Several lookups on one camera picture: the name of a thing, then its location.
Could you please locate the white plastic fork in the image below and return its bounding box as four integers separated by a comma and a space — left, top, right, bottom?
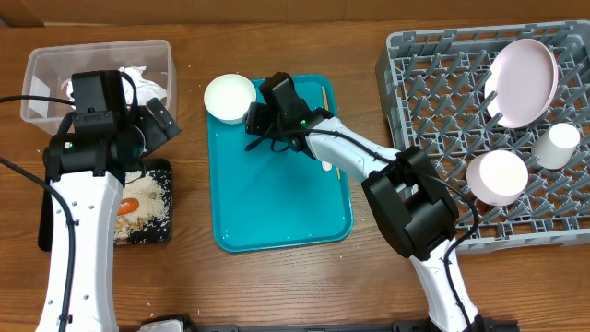
322, 161, 333, 172

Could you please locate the grey dishwasher rack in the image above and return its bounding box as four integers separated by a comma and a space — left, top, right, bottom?
376, 20, 589, 254

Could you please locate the black plastic tray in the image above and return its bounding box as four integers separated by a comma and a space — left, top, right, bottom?
37, 158, 174, 253

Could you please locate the orange carrot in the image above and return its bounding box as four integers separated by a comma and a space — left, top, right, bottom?
118, 197, 139, 216

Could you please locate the pink round plate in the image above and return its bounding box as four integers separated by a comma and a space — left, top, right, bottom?
484, 39, 559, 128

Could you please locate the small crumpled white tissue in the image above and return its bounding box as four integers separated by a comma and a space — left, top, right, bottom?
62, 78, 75, 101

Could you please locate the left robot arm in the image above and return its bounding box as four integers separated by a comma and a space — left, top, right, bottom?
38, 70, 181, 331

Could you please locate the light green bowl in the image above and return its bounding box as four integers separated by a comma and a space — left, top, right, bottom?
204, 74, 256, 125

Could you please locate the spilled white rice pile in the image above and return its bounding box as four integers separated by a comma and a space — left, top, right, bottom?
114, 169, 171, 243

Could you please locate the clear plastic waste bin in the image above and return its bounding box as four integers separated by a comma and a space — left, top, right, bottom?
20, 40, 177, 136

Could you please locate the large crumpled white tissue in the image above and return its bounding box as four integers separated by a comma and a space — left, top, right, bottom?
119, 66, 168, 106

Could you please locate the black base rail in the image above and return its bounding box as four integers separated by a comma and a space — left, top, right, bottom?
186, 318, 520, 332

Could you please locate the white upturned cup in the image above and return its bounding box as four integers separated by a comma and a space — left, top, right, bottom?
531, 123, 581, 170

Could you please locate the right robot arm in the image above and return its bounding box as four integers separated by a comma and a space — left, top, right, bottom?
244, 72, 484, 331

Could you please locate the wooden chopstick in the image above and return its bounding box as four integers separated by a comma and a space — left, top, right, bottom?
322, 86, 341, 180

